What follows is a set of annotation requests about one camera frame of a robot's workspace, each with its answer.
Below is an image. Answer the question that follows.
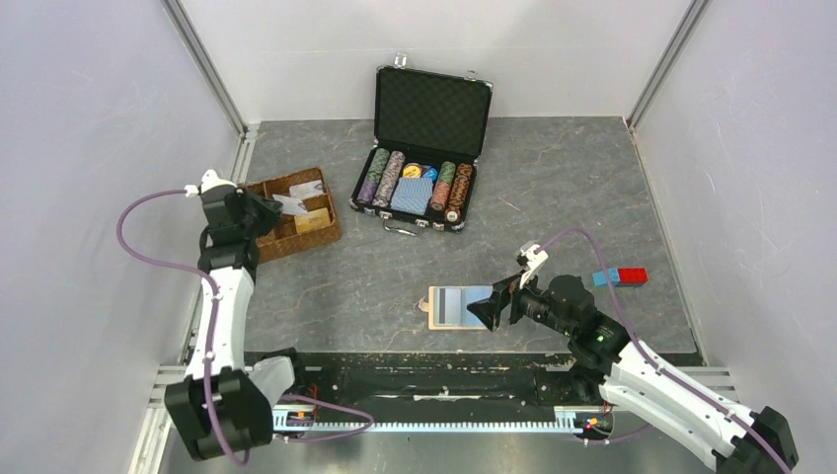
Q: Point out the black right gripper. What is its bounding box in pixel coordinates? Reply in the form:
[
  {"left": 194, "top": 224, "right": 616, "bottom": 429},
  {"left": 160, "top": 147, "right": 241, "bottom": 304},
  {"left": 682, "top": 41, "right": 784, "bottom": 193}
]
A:
[{"left": 466, "top": 266, "right": 573, "bottom": 338}]

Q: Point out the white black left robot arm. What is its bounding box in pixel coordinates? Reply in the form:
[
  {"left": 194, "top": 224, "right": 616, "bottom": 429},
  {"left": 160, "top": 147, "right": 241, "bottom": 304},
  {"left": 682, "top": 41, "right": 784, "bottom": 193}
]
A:
[{"left": 164, "top": 182, "right": 310, "bottom": 464}]

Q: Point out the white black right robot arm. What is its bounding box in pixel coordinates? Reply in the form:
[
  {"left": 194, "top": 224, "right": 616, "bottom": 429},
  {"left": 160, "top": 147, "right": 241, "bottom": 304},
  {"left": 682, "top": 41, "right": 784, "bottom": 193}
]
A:
[{"left": 467, "top": 275, "right": 799, "bottom": 473}]

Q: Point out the grey card in basket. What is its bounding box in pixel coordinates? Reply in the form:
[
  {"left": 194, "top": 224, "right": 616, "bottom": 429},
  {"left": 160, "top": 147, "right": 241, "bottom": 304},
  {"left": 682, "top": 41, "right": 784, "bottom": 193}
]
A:
[{"left": 288, "top": 180, "right": 327, "bottom": 200}]

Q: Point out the gold card in basket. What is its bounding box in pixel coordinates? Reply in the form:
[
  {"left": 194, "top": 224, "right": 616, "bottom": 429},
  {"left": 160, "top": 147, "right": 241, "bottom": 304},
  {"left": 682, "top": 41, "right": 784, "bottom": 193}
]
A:
[{"left": 294, "top": 207, "right": 332, "bottom": 234}]

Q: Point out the blue playing card deck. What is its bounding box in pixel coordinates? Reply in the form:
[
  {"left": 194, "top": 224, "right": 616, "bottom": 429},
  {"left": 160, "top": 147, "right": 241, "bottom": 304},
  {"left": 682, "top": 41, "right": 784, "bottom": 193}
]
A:
[{"left": 389, "top": 177, "right": 433, "bottom": 215}]

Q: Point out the brown woven divided basket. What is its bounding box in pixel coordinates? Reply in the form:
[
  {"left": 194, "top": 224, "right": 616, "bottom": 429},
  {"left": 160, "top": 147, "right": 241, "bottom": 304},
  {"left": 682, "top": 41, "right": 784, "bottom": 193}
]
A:
[{"left": 245, "top": 167, "right": 342, "bottom": 264}]

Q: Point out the purple green chip stack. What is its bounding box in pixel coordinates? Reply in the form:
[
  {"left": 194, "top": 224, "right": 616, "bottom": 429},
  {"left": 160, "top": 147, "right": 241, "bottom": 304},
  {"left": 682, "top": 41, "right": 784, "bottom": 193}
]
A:
[{"left": 357, "top": 148, "right": 390, "bottom": 203}]

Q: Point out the blue toy brick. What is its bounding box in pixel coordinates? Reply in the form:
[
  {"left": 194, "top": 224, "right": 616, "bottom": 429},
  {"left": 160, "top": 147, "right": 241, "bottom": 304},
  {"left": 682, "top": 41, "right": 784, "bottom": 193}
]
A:
[{"left": 591, "top": 268, "right": 621, "bottom": 287}]

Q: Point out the red green chip stack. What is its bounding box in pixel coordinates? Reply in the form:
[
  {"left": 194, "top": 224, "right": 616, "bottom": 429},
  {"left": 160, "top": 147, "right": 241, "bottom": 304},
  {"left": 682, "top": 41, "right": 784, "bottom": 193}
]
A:
[{"left": 429, "top": 161, "right": 456, "bottom": 211}]

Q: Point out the purple grey chip stack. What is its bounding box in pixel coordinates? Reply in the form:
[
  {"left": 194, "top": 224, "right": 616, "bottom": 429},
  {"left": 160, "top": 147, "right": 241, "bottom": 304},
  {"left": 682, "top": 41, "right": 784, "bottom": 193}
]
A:
[{"left": 372, "top": 151, "right": 406, "bottom": 207}]

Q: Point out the brown orange chip stack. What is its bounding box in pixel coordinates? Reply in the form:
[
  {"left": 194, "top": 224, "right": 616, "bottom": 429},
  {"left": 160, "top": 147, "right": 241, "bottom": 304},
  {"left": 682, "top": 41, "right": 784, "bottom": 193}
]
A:
[{"left": 445, "top": 163, "right": 474, "bottom": 223}]

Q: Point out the red toy brick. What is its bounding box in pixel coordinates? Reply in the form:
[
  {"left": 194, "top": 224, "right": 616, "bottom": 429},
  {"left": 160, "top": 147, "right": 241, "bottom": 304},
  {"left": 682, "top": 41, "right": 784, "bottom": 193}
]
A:
[{"left": 617, "top": 267, "right": 648, "bottom": 286}]

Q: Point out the blue dealer button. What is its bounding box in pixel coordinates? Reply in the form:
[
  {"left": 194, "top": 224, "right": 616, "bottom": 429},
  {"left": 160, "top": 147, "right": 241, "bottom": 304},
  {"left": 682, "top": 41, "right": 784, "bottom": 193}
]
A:
[{"left": 421, "top": 166, "right": 438, "bottom": 183}]

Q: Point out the yellow dealer button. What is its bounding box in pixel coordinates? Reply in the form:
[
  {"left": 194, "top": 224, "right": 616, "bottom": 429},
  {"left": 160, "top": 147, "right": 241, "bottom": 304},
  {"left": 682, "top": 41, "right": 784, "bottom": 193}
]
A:
[{"left": 402, "top": 163, "right": 423, "bottom": 178}]

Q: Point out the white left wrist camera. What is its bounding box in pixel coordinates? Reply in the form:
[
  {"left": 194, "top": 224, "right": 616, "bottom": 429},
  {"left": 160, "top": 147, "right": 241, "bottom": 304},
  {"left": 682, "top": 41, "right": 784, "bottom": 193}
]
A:
[{"left": 183, "top": 169, "right": 237, "bottom": 198}]

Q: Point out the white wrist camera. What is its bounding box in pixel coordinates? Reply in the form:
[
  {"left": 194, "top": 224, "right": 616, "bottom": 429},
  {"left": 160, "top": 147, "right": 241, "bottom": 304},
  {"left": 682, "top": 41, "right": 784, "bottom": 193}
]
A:
[
  {"left": 516, "top": 241, "right": 549, "bottom": 287},
  {"left": 183, "top": 169, "right": 237, "bottom": 198}
]

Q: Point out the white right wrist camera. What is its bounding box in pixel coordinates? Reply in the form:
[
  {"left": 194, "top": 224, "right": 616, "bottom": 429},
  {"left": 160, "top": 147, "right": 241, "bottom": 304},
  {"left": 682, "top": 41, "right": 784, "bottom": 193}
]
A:
[{"left": 516, "top": 241, "right": 549, "bottom": 287}]

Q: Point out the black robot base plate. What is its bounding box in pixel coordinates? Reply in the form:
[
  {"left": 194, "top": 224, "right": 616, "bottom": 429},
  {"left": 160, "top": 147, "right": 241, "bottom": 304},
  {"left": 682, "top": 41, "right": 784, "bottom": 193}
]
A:
[{"left": 261, "top": 352, "right": 616, "bottom": 424}]

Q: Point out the white slotted cable duct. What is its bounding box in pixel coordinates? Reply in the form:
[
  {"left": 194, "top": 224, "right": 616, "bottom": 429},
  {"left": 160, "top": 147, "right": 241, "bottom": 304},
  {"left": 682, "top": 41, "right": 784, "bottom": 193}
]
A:
[{"left": 272, "top": 408, "right": 583, "bottom": 435}]

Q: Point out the left aluminium frame post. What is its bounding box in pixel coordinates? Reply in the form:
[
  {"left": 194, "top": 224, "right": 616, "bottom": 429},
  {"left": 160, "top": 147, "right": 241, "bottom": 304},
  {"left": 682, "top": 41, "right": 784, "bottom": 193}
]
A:
[{"left": 161, "top": 0, "right": 248, "bottom": 136}]

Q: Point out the aluminium frame post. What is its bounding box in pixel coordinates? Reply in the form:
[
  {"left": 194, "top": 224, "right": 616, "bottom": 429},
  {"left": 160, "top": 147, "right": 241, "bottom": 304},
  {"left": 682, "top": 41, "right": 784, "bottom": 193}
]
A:
[
  {"left": 161, "top": 0, "right": 248, "bottom": 136},
  {"left": 625, "top": 0, "right": 711, "bottom": 134}
]

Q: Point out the right aluminium frame post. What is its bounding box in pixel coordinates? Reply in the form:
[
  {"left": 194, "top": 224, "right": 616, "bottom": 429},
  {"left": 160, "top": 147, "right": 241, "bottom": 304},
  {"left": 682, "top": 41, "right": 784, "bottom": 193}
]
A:
[{"left": 625, "top": 0, "right": 711, "bottom": 134}]

